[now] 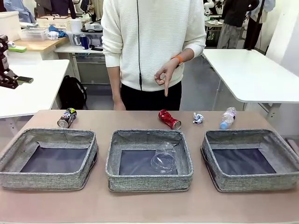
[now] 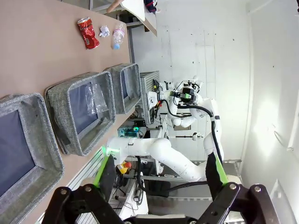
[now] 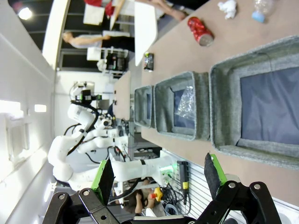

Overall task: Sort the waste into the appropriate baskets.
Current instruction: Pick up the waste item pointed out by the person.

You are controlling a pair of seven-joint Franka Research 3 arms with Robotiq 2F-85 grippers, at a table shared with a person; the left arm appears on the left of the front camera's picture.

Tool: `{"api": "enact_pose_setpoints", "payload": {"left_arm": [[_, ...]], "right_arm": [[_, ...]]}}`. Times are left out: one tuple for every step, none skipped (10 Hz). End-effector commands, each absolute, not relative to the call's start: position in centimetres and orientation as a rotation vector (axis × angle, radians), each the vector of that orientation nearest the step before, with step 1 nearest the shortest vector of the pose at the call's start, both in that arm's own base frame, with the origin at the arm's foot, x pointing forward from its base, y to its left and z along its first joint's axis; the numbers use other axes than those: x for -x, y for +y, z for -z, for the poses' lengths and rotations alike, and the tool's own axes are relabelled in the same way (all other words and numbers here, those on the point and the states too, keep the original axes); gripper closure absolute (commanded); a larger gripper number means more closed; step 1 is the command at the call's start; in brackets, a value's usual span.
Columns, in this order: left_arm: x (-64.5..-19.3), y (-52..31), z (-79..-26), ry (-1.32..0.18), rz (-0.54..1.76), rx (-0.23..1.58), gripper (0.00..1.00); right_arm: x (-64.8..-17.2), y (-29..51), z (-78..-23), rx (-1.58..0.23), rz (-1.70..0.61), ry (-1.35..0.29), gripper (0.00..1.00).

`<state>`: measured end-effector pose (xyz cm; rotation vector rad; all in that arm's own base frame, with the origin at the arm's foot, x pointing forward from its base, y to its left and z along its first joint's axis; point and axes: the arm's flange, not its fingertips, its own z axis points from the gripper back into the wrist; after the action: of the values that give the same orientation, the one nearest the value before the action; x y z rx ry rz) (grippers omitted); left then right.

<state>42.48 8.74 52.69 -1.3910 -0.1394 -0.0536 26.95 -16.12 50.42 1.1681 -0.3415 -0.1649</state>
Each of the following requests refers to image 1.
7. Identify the crushed dark soda can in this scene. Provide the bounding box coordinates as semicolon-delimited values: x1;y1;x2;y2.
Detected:
57;107;78;129

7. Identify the crushed red can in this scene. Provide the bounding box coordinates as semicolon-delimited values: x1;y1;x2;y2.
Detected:
158;109;182;130

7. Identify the clear plastic cup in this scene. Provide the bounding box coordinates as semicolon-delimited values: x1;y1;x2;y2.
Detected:
150;141;177;175

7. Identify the white blue paper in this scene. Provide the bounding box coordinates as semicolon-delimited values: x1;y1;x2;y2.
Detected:
192;112;206;125

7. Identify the person's left forearm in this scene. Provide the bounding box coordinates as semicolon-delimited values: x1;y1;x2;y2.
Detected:
179;47;196;64

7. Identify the person's right forearm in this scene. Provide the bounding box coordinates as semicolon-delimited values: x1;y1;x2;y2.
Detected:
107;66;123;105

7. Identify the person's right hand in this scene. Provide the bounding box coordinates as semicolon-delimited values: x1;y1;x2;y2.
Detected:
113;100;127;111

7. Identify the person's left hand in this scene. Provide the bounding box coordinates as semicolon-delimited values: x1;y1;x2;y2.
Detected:
154;61;179;97

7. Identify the white table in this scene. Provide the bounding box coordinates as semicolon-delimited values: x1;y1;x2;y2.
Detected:
0;59;71;119
54;44;106;55
202;49;299;117

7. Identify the white storage box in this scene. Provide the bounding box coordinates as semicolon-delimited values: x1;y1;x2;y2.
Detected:
0;11;21;42

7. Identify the white mesh basket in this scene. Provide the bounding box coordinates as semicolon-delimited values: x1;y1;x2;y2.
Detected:
20;27;49;42

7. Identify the wooden table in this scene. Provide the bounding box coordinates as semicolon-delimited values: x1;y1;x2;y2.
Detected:
7;36;70;53

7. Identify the bystander in blue shirt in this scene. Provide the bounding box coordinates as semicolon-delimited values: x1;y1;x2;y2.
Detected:
3;0;37;24

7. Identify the white slatted crate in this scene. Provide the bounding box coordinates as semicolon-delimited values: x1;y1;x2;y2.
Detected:
36;15;72;31

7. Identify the blue cloth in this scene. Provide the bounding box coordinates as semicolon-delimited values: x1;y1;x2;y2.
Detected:
48;25;68;38

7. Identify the black backpack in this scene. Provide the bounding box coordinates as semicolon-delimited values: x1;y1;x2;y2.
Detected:
58;75;88;110

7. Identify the white cylinder container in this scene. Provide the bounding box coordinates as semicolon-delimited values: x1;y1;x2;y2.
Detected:
69;18;83;33

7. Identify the blue bottle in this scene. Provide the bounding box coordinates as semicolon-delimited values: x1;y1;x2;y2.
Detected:
79;34;90;50

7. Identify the clear storage bin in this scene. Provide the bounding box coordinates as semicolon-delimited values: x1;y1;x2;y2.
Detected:
67;31;104;46

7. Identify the white headset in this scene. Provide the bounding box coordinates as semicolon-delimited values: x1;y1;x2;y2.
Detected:
84;21;104;32

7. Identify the grey fabric basket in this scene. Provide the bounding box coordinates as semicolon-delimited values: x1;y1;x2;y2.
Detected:
0;127;99;191
201;129;296;192
105;129;194;192

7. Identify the person in white sweater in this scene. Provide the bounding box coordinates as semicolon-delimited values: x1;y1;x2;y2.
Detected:
101;0;207;112

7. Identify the orange wristband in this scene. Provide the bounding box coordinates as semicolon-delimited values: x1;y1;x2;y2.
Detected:
171;56;184;68

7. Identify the clear plastic water bottle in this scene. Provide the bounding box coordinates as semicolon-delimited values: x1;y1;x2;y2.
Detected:
219;106;237;130

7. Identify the bystander in dark jacket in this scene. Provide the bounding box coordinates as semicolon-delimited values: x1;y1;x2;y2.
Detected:
218;0;260;49

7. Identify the bystander in black trousers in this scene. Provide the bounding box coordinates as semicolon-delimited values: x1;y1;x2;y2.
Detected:
244;0;269;50

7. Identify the thin black cord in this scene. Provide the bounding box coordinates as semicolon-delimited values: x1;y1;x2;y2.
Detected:
136;0;144;91

